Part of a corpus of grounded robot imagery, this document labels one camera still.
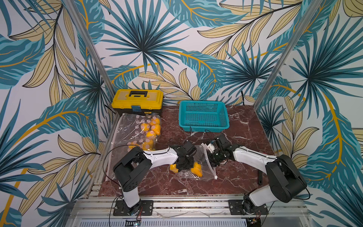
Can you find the clear zip-top bag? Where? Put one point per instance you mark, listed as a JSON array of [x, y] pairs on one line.
[[204, 164]]

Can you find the dotted zip-top bag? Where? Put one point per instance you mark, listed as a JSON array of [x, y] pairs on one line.
[[128, 128], [113, 156]]

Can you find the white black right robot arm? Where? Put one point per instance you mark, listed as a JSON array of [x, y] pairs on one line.
[[285, 181]]

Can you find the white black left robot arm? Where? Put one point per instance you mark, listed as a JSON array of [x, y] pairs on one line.
[[134, 166]]

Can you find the orange fruits in left bag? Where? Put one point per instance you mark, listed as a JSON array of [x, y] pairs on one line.
[[151, 126]]

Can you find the yellow fruits in middle bag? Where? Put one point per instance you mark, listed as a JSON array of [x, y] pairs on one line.
[[144, 144]]

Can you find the yellow fruit in right bag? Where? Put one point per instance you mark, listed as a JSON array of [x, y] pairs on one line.
[[174, 168]]

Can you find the teal plastic basket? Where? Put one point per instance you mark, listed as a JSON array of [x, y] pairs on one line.
[[202, 116]]

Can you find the yellow black toolbox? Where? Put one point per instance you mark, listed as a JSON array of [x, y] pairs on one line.
[[138, 101]]

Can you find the red black pipe wrench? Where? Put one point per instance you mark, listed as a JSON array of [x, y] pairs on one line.
[[260, 177]]

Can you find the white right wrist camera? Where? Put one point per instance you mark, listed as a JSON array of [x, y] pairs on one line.
[[209, 149]]

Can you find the left aluminium frame post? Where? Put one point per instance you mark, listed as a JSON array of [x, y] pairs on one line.
[[77, 19]]

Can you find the aluminium frame post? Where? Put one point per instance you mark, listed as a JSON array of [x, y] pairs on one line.
[[313, 7], [77, 19]]

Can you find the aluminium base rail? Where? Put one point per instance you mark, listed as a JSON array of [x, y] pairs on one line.
[[188, 211]]

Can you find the right aluminium frame post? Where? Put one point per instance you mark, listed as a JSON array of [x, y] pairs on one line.
[[313, 7]]

